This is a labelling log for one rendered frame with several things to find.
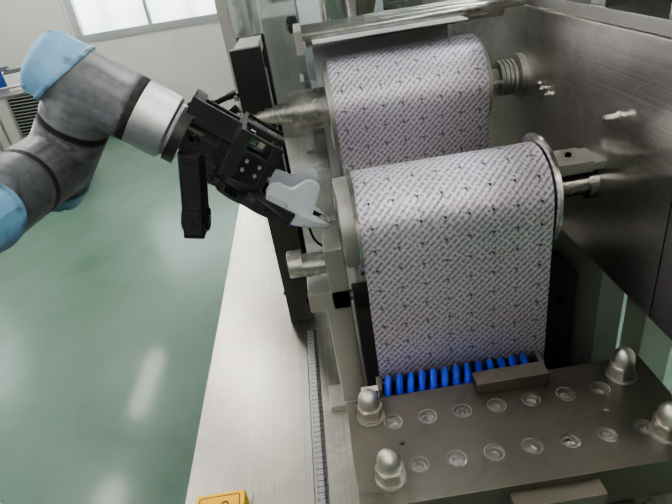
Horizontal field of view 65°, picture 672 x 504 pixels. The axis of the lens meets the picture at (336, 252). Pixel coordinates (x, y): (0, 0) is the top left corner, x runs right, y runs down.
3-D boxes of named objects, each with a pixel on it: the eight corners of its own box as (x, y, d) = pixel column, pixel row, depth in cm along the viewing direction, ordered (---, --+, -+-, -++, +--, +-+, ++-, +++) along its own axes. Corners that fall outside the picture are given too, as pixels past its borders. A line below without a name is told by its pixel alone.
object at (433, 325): (382, 395, 77) (368, 291, 68) (541, 368, 77) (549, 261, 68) (382, 397, 77) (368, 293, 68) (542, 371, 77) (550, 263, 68)
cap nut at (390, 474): (372, 466, 63) (368, 440, 60) (403, 461, 63) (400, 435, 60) (377, 494, 59) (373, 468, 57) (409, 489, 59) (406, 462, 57)
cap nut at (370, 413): (355, 407, 71) (351, 383, 68) (382, 403, 71) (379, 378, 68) (358, 429, 68) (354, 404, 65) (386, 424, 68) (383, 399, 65)
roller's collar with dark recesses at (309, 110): (294, 126, 91) (287, 88, 88) (329, 120, 91) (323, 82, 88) (295, 137, 86) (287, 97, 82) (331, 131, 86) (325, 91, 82)
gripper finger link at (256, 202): (295, 220, 62) (226, 183, 59) (288, 230, 62) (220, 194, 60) (296, 204, 66) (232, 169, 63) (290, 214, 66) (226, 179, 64)
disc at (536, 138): (506, 180, 80) (529, 108, 67) (509, 179, 80) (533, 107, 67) (539, 266, 72) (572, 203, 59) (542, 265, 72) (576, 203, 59)
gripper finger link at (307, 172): (347, 190, 66) (282, 156, 63) (322, 227, 69) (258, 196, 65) (343, 180, 69) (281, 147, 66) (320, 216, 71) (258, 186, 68)
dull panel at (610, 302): (376, 83, 277) (371, 34, 265) (382, 82, 277) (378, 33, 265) (585, 397, 83) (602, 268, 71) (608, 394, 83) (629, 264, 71)
